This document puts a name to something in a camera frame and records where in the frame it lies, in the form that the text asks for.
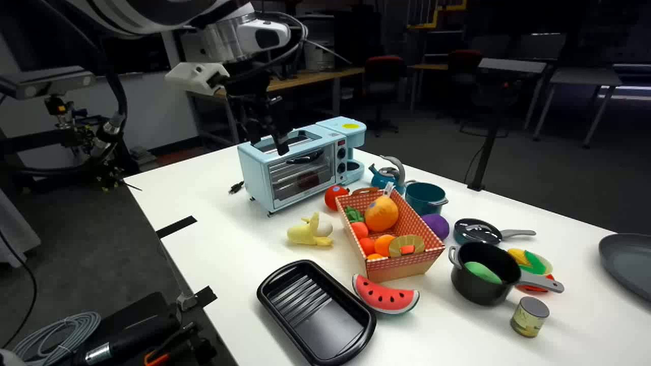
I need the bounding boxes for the black pot lid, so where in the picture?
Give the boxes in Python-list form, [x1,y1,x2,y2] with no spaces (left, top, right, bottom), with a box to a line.
[452,215,539,248]

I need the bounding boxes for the gray background chair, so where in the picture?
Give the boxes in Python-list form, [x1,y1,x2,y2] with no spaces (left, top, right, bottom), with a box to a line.
[530,63,625,151]

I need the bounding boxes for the gray exterior camera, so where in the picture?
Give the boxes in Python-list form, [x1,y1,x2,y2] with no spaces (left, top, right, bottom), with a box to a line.
[0,64,97,102]

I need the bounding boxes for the green plush vegetable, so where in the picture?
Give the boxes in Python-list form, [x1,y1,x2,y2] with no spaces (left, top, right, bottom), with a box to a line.
[461,260,505,287]

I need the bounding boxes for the wooden desk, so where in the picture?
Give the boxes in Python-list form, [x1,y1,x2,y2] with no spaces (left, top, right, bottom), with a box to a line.
[264,64,368,117]

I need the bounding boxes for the black stand pole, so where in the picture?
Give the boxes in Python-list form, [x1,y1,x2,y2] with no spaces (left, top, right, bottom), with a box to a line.
[465,0,521,193]

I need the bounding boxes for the watermelon slice plush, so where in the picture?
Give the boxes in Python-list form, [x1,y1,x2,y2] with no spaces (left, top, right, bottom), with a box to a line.
[351,273,422,317]

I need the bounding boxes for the gray oval plate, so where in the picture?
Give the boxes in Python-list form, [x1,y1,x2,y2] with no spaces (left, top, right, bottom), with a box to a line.
[596,231,651,304]

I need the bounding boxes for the red backed chair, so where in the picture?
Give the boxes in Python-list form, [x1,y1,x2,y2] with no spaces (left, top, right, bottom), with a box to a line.
[362,52,409,134]

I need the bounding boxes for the black pot gray handles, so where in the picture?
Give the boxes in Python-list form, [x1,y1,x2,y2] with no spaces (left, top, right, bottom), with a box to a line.
[445,240,565,307]

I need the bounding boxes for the citrus slice plush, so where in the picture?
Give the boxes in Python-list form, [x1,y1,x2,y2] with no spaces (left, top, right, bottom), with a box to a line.
[387,231,428,259]

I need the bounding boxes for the orange plush fruit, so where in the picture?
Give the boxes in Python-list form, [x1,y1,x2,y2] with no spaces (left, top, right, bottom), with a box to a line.
[372,231,399,259]

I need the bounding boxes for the small tin can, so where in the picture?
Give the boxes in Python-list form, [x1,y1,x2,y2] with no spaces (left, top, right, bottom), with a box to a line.
[509,295,551,340]

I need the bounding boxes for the yellow banana plush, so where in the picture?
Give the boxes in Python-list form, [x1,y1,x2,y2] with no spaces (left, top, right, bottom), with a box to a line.
[285,212,335,249]

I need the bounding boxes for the black rectangular tray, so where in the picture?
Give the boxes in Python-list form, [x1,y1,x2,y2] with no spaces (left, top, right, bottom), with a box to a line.
[255,259,378,366]

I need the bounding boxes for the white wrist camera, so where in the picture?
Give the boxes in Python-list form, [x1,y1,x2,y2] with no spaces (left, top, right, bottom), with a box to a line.
[162,61,231,97]

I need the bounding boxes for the orange gingham basket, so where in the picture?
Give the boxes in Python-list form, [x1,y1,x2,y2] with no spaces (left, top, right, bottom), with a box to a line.
[334,184,447,285]

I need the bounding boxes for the gray coiled cable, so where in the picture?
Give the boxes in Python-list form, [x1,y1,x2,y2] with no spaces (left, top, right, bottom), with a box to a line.
[10,309,103,366]

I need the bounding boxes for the red toy disc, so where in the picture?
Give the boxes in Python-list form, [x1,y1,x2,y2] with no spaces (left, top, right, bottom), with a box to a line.
[514,273,557,297]

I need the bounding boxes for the teal toy kettle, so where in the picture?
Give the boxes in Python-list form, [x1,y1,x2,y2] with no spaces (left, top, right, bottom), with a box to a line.
[366,155,409,195]

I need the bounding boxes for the red tomato toy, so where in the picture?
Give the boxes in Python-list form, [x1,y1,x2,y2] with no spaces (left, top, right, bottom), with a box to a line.
[323,183,351,213]

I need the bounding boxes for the purple bowl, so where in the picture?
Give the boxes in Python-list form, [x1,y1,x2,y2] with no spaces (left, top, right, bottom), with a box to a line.
[422,212,452,242]

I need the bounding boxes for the black camera stand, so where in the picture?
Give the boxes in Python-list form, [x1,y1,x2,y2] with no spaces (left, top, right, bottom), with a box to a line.
[38,93,141,188]

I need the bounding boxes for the black tool orange trigger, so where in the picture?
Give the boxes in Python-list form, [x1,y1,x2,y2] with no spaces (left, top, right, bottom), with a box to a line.
[63,289,220,366]

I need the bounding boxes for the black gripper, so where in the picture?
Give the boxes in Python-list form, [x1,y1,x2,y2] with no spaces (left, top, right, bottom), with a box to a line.
[226,63,306,159]

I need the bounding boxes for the yellow toy piece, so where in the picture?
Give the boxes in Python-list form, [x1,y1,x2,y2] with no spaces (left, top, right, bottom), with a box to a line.
[507,246,533,266]

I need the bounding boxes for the yellow railing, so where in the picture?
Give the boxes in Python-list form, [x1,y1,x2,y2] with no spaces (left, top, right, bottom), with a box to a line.
[404,0,473,34]

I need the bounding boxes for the teal toy pot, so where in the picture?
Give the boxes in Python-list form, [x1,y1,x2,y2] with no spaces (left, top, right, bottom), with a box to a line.
[403,181,449,218]

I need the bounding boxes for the light blue toy toaster oven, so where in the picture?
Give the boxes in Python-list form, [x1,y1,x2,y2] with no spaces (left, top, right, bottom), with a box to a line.
[236,113,368,218]

